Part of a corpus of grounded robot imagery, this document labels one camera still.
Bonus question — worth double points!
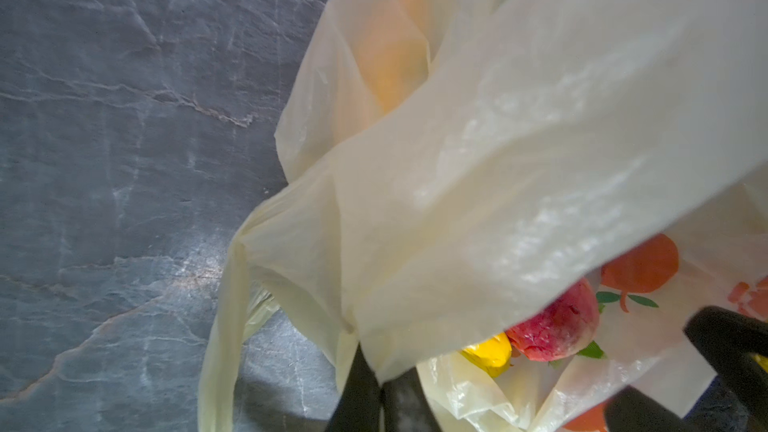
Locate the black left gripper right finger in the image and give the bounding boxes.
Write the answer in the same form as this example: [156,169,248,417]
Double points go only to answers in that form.
[382,367,442,432]

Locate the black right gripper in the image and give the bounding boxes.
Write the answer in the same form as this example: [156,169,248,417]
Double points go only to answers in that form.
[604,306,767,431]

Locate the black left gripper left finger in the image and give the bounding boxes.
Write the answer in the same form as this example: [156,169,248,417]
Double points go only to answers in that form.
[325,346,381,432]

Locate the red yellow fake apple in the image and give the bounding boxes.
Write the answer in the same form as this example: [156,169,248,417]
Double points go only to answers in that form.
[505,279,600,362]

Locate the cream plastic bag orange prints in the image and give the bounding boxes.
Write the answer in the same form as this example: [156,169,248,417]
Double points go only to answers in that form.
[198,0,767,431]

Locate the yellow fake banana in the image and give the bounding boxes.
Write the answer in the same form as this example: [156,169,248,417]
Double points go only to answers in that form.
[460,333,512,378]

